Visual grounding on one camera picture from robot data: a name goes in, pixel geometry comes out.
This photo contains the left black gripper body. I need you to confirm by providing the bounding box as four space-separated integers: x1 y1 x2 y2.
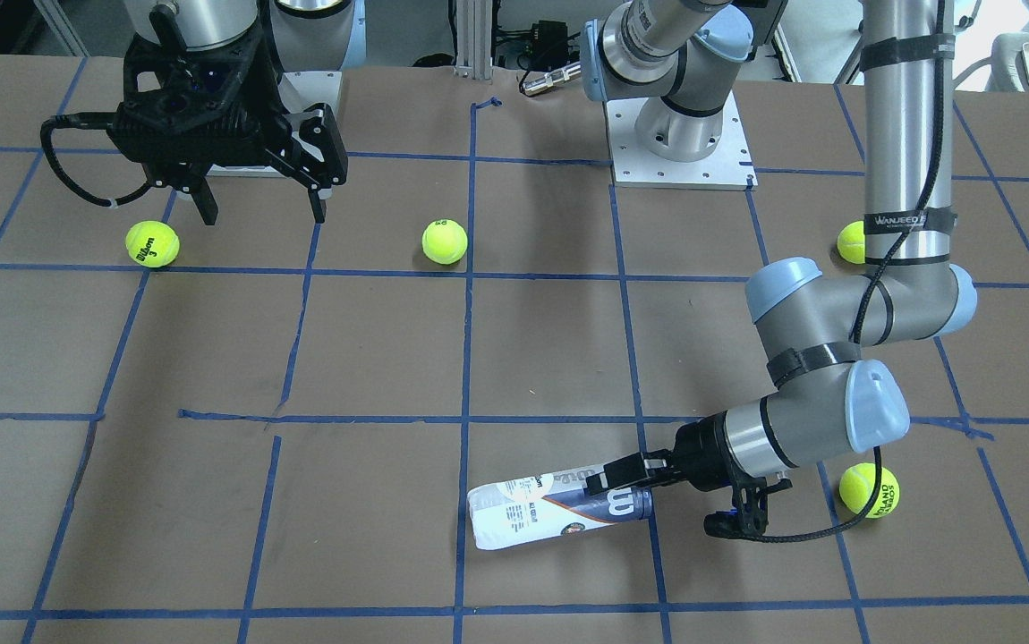
668 416 792 539

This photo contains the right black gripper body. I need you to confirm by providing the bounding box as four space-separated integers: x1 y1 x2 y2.
109 4 350 188

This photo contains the clear tennis ball can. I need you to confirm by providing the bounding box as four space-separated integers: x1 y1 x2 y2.
466 464 654 551

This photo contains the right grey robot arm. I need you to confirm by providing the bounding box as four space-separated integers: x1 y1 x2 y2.
106 1 366 225

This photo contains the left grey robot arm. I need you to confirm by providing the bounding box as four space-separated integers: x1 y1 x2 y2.
580 1 978 543

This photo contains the tennis ball near base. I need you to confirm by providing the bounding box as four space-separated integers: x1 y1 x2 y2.
125 221 182 269

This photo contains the tennis ball with black print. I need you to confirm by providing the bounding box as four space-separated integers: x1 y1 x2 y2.
421 219 469 266

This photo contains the tennis ball near left gripper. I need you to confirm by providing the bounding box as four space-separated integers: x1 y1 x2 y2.
838 463 902 518

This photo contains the tennis ball front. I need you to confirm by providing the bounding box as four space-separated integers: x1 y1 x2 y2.
835 220 866 266

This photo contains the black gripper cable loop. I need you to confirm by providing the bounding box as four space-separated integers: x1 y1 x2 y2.
38 112 166 211

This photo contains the aluminium frame post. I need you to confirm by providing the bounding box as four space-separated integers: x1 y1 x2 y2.
452 0 495 84

